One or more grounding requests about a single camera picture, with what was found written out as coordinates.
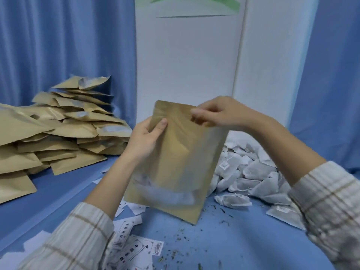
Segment person's right hand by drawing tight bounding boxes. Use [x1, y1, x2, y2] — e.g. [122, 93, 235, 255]
[190, 95, 262, 130]

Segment person's left hand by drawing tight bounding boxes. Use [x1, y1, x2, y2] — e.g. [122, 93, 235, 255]
[125, 117, 168, 164]

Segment kraft pouch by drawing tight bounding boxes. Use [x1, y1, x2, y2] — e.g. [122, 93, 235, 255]
[123, 100, 230, 225]

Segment pile of white tea bags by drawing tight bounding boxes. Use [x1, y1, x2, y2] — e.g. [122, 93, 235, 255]
[207, 130, 307, 231]

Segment pile of kraft pouches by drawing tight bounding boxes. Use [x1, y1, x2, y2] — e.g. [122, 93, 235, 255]
[0, 75, 133, 204]

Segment white paper labels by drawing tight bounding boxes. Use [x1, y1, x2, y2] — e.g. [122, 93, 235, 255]
[0, 165, 165, 270]

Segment person's right forearm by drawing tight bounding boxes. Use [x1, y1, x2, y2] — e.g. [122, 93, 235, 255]
[247, 112, 360, 270]

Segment blue curtain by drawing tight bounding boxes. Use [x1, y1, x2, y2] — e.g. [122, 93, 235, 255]
[0, 0, 138, 130]
[289, 0, 360, 177]

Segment blue table cover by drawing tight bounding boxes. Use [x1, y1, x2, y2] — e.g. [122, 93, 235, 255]
[0, 154, 360, 270]

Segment white wall pipe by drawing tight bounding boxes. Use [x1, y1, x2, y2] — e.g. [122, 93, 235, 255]
[231, 0, 249, 99]

